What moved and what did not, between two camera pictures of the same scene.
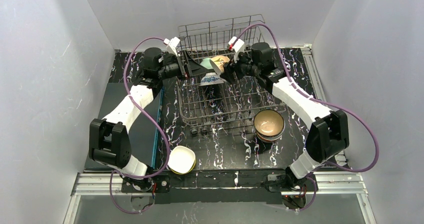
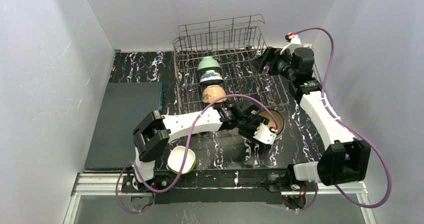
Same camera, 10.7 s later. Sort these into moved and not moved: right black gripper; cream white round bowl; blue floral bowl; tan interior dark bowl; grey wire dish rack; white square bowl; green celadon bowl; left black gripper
Moved: right black gripper; left black gripper; cream white round bowl
Not moved: tan interior dark bowl; white square bowl; blue floral bowl; grey wire dish rack; green celadon bowl
